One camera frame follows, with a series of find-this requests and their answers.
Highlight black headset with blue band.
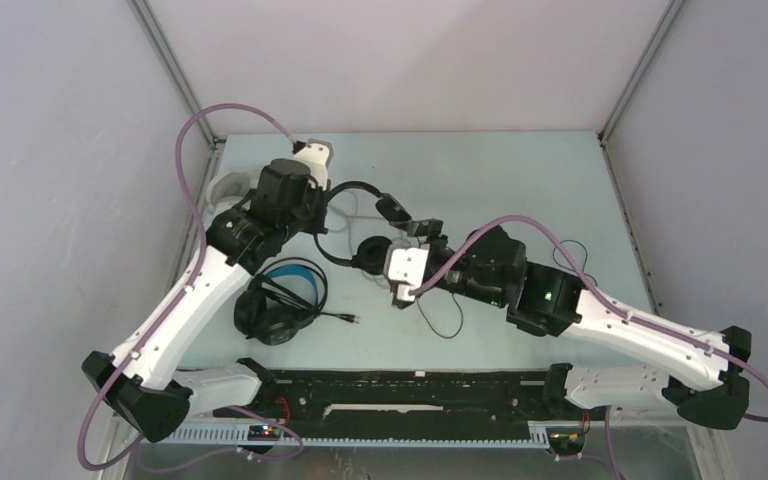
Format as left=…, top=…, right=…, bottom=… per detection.
left=233, top=257, right=360, bottom=346

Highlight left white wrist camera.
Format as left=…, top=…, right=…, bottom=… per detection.
left=292, top=139, right=333, bottom=191

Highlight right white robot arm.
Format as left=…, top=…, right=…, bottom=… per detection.
left=384, top=226, right=752, bottom=430

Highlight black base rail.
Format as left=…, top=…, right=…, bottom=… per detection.
left=212, top=368, right=624, bottom=441

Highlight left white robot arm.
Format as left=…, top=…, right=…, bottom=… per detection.
left=82, top=155, right=329, bottom=442

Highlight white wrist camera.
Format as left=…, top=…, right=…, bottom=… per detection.
left=383, top=246, right=425, bottom=309
left=292, top=139, right=333, bottom=191

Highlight left aluminium frame post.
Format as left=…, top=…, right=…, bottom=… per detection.
left=126, top=0, right=202, bottom=116

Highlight right aluminium frame post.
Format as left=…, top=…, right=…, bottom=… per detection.
left=597, top=0, right=690, bottom=144

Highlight small black on-ear headphones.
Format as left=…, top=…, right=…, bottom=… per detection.
left=312, top=180, right=589, bottom=340

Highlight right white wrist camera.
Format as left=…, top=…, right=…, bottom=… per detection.
left=383, top=246, right=425, bottom=309

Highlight aluminium frame post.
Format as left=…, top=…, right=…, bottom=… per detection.
left=126, top=0, right=202, bottom=116
left=597, top=0, right=690, bottom=144

